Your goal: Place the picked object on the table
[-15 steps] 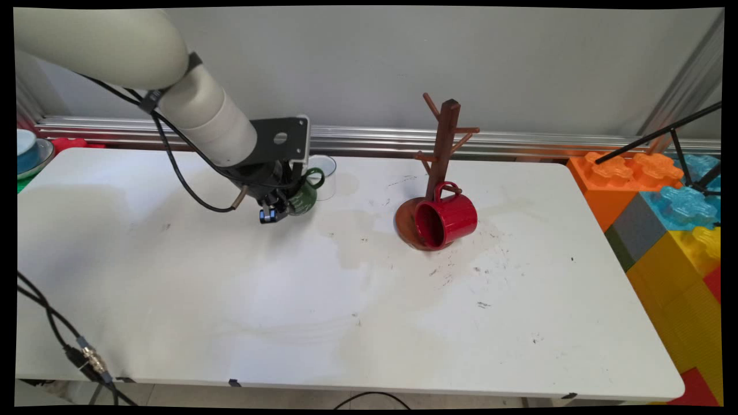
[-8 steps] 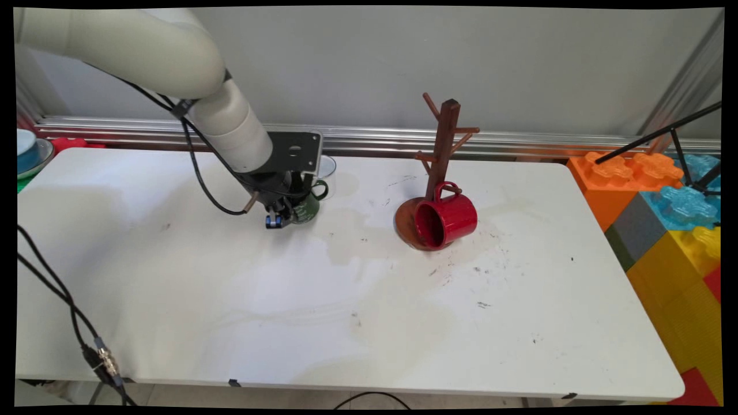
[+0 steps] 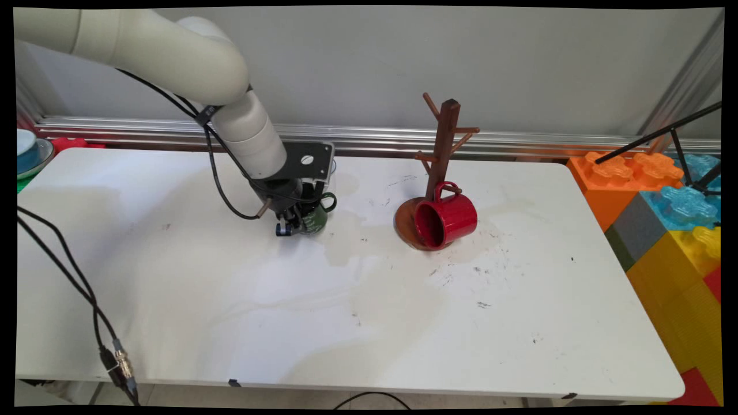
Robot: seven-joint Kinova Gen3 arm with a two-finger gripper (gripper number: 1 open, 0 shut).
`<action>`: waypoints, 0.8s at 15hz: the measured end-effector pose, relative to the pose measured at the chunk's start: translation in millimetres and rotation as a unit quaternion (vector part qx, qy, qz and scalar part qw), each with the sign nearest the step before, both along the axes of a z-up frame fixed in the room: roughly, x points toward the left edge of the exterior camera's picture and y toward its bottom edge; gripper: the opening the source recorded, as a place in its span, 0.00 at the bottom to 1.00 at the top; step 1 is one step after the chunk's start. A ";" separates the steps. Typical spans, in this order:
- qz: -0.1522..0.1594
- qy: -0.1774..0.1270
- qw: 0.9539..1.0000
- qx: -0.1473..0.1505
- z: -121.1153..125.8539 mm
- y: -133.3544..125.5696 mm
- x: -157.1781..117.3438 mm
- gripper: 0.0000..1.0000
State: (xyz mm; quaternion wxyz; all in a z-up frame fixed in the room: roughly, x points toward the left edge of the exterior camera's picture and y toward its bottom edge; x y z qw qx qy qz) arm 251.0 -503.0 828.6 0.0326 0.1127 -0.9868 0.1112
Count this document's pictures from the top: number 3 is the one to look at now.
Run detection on blue bowl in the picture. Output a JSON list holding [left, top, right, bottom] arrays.
[[16, 129, 39, 173]]

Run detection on black camera cable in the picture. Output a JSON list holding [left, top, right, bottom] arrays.
[[115, 68, 323, 205]]

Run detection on black floor cable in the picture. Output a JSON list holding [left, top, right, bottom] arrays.
[[333, 392, 411, 410]]

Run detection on yellow toy building block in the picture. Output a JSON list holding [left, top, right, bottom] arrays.
[[626, 225, 722, 404]]

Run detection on green enamel mug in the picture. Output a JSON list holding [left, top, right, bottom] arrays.
[[300, 192, 337, 235]]

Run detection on brown wooden mug tree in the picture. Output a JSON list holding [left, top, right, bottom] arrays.
[[395, 92, 480, 252]]

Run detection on aluminium rail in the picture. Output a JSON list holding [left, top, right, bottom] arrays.
[[35, 115, 721, 163]]

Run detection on flat red object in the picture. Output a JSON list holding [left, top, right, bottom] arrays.
[[51, 137, 106, 153]]

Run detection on grey cable strap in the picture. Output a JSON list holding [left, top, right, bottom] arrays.
[[195, 104, 223, 128]]

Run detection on red enamel mug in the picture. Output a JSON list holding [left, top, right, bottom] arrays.
[[414, 182, 478, 250]]

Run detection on black camera mounting plate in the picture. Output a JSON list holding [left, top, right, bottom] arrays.
[[283, 141, 336, 184]]

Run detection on aluminium frame post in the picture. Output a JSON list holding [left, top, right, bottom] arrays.
[[637, 12, 724, 139]]

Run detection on grey toy building block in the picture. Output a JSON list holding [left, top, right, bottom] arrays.
[[605, 193, 669, 271]]

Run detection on black tripod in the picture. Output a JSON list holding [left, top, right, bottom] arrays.
[[594, 101, 722, 194]]

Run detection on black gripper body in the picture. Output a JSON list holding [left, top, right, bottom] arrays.
[[266, 177, 307, 223]]

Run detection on blue toy building block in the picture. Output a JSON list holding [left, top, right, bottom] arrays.
[[640, 153, 721, 231]]

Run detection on orange toy building block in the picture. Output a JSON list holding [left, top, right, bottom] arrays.
[[568, 151, 684, 231]]

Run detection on red toy building block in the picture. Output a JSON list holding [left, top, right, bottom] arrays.
[[669, 368, 721, 407]]

